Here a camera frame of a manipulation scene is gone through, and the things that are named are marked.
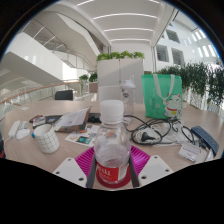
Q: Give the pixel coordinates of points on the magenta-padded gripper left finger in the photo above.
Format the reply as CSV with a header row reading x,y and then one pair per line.
x,y
68,170

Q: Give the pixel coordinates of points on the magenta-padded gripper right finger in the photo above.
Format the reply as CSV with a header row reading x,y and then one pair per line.
x,y
155,170

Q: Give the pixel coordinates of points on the clear water bottle red label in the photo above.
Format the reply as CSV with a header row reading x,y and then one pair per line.
x,y
111,153

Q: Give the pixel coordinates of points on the white grid-pattern mug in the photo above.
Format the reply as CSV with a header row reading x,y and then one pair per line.
x,y
47,141

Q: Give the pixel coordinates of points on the clear plastic packet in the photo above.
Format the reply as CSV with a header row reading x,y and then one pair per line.
x,y
189,151

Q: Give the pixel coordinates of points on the small blue green packet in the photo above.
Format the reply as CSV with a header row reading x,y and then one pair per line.
x,y
33,135

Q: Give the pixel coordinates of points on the black notebook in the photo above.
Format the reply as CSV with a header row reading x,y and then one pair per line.
x,y
53,119

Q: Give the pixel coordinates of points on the white adapter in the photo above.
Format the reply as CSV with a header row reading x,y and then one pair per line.
x,y
127,120

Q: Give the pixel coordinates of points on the white computer mouse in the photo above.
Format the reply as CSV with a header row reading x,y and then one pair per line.
x,y
22,134

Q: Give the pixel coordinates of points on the black pouch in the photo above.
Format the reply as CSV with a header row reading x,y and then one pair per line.
x,y
95,117

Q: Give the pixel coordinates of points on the dark blue keyboard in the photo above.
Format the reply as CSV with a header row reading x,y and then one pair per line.
x,y
206,140

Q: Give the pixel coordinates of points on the black and red phone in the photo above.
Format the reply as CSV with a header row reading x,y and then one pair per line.
x,y
36,118

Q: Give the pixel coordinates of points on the small white case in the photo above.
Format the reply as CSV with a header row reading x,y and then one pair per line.
x,y
23,125

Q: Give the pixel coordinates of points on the white power strip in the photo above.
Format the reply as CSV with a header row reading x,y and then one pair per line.
x,y
14,129

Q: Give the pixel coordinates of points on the green tote bag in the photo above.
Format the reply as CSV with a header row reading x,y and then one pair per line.
x,y
156,96

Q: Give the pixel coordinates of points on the black office chair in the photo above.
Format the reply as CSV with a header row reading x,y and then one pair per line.
x,y
64,95

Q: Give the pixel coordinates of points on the white paper note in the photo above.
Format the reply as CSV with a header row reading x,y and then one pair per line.
x,y
24,108

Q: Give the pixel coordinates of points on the potted plant brown planter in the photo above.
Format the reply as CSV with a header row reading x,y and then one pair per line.
x,y
90,83

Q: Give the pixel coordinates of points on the row of tall green plants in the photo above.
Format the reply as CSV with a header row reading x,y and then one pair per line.
x,y
196,80

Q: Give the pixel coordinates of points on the white cabinet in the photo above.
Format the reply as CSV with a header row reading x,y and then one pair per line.
x,y
120,73

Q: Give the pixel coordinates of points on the green plants atop cabinet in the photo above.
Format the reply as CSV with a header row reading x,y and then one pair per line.
x,y
120,55

